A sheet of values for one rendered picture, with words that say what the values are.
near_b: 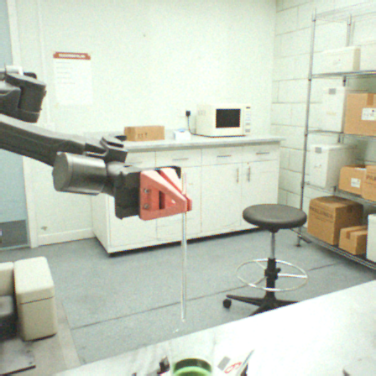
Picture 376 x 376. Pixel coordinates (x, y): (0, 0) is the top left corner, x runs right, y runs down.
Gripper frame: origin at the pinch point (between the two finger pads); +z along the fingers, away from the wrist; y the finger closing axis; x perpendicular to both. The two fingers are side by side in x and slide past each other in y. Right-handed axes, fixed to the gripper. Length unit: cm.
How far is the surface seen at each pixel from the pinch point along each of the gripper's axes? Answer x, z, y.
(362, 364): 34.0, 7.1, 34.9
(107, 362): 35.3, -22.1, -1.3
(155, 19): -83, -270, 166
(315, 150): 24, -141, 231
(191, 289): 110, -148, 115
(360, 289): 35, -9, 63
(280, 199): 90, -221, 292
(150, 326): 110, -127, 71
